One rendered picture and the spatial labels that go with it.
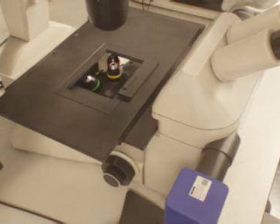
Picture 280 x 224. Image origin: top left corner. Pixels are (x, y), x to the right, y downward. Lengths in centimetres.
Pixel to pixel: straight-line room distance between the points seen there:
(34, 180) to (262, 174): 46
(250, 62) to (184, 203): 19
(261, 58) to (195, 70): 8
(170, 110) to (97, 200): 28
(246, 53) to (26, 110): 33
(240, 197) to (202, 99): 29
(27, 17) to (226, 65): 37
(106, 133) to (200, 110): 14
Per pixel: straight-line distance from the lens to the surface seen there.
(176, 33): 67
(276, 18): 46
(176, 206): 40
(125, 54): 61
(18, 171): 72
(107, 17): 51
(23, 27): 65
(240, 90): 49
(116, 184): 60
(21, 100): 55
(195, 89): 42
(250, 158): 73
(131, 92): 52
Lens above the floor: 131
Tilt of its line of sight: 46 degrees down
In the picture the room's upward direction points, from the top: 3 degrees counter-clockwise
